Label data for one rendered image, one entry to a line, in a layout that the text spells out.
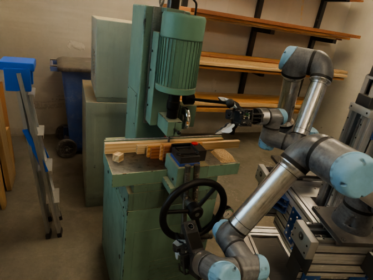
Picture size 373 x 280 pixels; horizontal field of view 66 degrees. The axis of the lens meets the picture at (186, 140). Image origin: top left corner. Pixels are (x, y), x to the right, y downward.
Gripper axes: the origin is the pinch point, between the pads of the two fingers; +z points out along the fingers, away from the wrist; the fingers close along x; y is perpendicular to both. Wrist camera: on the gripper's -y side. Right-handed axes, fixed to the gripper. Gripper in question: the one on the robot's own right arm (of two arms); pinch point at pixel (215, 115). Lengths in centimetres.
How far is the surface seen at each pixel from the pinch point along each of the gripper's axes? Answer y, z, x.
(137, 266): -15, 26, 75
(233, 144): -19.3, -24.5, 18.0
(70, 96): -193, 45, 10
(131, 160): -14.9, 30.9, 21.8
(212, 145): -19.4, -12.1, 18.2
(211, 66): -185, -103, -29
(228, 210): -3.0, -13.9, 46.1
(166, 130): -14.4, 15.7, 9.0
